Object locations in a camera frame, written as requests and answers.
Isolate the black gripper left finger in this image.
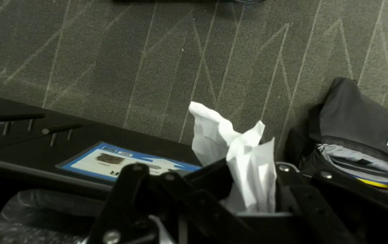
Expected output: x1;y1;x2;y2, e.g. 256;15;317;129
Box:
84;158;259;244

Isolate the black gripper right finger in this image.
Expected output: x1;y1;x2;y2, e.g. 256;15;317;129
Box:
275;163;388;244

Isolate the white paper towel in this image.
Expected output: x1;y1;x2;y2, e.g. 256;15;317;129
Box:
187;100;279;214

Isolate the black recycling bin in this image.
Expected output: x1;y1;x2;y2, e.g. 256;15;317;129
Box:
25;106;204;195

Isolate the mixed paper sign down arrow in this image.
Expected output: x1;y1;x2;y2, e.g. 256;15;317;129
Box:
57;141;202;184

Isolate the black grey backpack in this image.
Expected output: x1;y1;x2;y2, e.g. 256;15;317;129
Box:
286;76;388;191

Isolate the black trash bag liner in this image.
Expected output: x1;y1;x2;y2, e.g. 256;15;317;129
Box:
0;188;113;228

